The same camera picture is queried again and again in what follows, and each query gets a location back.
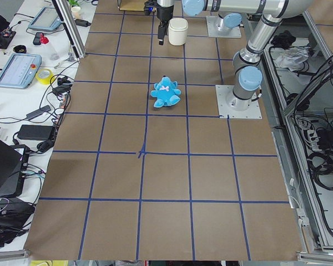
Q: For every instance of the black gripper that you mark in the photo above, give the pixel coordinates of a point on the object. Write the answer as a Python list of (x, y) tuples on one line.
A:
[(164, 13)]

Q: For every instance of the blue teddy bear plush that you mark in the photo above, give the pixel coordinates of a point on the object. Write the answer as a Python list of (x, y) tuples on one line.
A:
[(165, 92)]

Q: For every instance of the white paper cup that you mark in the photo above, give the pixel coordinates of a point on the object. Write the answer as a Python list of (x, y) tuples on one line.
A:
[(76, 12)]

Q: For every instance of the far teach pendant tablet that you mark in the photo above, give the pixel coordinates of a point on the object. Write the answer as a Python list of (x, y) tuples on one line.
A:
[(47, 20)]

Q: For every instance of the teach pendant tablet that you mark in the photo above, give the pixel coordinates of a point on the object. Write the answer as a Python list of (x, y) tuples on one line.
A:
[(47, 20), (20, 70)]

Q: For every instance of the red and black tool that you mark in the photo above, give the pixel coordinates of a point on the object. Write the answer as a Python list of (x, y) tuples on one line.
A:
[(39, 39)]

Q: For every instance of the yellow tape roll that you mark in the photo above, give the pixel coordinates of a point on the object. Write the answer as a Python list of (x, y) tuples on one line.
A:
[(45, 76)]

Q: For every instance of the near teach pendant tablet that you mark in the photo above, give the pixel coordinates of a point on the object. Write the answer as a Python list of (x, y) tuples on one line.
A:
[(20, 70)]

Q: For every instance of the black power adapter brick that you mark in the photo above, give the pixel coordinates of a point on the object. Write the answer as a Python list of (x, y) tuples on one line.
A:
[(35, 132)]

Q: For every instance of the black laptop computer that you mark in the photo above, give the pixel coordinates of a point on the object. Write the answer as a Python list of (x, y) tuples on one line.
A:
[(12, 160)]

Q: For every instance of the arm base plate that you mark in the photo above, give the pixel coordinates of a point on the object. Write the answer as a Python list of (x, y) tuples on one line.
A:
[(230, 107), (224, 27)]

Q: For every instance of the aluminium frame post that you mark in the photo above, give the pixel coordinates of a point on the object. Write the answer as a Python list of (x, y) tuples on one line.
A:
[(64, 13)]

